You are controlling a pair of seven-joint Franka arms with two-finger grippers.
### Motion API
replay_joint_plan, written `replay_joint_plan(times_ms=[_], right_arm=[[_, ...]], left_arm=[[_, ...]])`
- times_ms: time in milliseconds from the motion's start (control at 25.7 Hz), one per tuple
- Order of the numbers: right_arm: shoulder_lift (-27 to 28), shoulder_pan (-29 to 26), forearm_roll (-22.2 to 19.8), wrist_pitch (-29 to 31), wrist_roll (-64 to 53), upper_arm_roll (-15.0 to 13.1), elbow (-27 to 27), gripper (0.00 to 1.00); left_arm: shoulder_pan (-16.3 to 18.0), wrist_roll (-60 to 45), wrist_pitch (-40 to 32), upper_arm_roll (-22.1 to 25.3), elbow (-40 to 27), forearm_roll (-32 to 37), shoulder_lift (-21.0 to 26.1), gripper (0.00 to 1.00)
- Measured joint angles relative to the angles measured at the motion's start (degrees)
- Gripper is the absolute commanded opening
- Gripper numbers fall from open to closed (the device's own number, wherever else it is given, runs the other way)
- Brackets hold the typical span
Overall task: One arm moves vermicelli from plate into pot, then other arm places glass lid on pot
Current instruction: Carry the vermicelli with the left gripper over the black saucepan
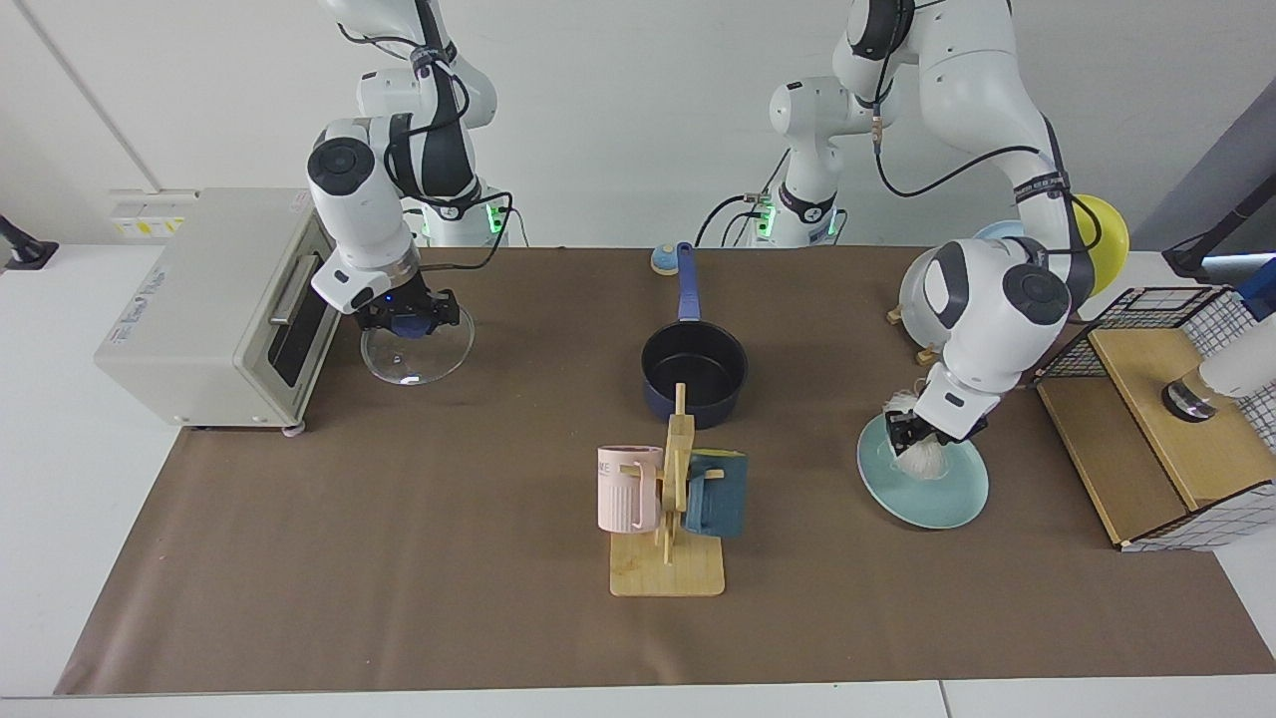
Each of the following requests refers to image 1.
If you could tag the white plate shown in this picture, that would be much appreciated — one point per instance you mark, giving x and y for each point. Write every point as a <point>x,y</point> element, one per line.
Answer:
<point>912,299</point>

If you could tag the brown table cloth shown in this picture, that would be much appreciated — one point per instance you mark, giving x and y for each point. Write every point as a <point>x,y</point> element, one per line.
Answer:
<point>399,548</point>

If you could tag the small blue round thing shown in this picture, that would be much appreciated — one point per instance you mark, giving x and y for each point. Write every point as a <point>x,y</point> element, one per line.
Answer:
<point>664,261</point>

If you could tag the black clamp mount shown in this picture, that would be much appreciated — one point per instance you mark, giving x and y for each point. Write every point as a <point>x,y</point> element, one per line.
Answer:
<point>25,249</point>

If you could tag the pale toaster oven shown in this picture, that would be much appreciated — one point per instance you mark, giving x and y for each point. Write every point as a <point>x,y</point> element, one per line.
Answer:
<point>199,319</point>

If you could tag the light blue plate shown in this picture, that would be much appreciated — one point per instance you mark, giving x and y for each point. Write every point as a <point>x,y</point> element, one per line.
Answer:
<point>997,231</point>

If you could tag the wooden cup stand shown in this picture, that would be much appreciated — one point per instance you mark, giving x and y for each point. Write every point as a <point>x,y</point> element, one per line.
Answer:
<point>668,573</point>

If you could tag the glass lid with blue knob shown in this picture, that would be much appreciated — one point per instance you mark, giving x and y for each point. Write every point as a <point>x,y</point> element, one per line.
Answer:
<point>419,364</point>

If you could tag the blue block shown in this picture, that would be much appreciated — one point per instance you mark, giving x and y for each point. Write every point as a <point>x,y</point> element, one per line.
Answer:
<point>1261,289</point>

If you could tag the white cylinder with dark cap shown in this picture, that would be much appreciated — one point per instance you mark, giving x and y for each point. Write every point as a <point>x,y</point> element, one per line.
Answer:
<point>1241,364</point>

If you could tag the white wall socket strip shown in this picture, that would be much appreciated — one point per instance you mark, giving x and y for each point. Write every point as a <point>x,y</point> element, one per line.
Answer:
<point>140,224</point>

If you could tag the teal plate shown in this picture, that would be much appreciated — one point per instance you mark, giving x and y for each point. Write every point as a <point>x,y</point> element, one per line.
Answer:
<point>947,504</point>

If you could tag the dark teal cup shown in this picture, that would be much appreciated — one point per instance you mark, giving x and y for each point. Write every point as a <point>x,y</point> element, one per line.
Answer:
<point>723,499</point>

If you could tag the white vermicelli bundle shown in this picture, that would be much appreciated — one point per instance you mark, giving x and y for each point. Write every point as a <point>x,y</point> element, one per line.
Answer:
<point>927,464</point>

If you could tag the pink ribbed cup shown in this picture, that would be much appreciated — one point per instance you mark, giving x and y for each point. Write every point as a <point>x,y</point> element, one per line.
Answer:
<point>623,494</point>

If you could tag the yellow plate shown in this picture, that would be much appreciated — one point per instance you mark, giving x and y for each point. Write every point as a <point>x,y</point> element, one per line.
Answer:
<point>1107,244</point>

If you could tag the wooden plate rack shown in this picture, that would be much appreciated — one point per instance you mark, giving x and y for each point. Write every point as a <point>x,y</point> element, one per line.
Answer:
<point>927,354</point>

